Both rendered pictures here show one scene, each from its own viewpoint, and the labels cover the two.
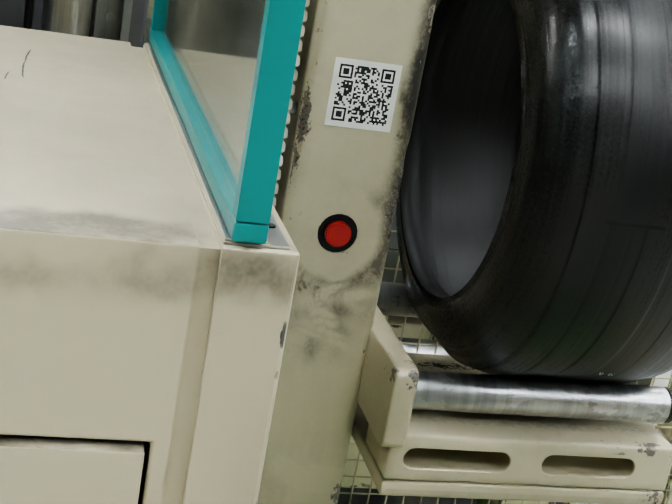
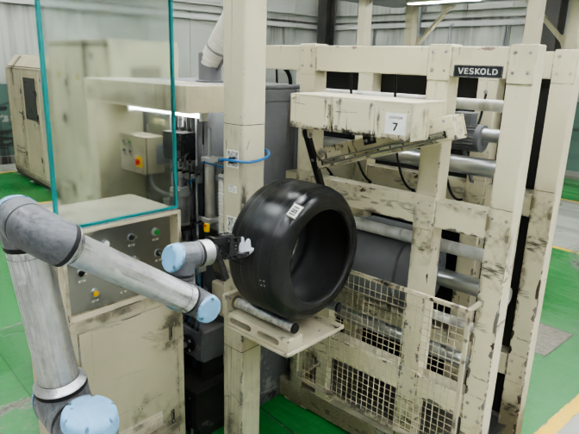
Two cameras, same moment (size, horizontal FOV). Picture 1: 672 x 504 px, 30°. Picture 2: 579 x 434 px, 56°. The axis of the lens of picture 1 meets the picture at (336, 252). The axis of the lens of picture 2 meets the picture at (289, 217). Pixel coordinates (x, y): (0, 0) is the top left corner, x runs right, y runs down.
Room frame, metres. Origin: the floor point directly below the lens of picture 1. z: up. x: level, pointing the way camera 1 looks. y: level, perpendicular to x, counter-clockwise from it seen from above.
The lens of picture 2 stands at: (0.34, -2.07, 1.91)
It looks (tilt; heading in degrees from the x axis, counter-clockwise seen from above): 16 degrees down; 58
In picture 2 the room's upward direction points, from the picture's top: 2 degrees clockwise
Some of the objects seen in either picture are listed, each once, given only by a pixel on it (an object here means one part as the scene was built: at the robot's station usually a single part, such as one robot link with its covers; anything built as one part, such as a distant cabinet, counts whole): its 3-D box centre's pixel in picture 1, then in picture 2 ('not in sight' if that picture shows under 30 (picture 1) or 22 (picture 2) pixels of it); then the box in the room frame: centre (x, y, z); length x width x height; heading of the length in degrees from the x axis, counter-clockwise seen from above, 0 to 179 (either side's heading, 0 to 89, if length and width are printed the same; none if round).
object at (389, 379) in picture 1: (360, 337); (258, 292); (1.45, -0.05, 0.90); 0.40 x 0.03 x 0.10; 16
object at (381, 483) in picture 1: (476, 418); (285, 325); (1.49, -0.22, 0.80); 0.37 x 0.36 x 0.02; 16
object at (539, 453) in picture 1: (520, 445); (263, 328); (1.36, -0.26, 0.84); 0.36 x 0.09 x 0.06; 106
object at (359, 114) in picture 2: not in sight; (363, 114); (1.81, -0.26, 1.71); 0.61 x 0.25 x 0.15; 106
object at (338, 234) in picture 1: (336, 232); not in sight; (1.35, 0.00, 1.06); 0.03 x 0.02 x 0.03; 106
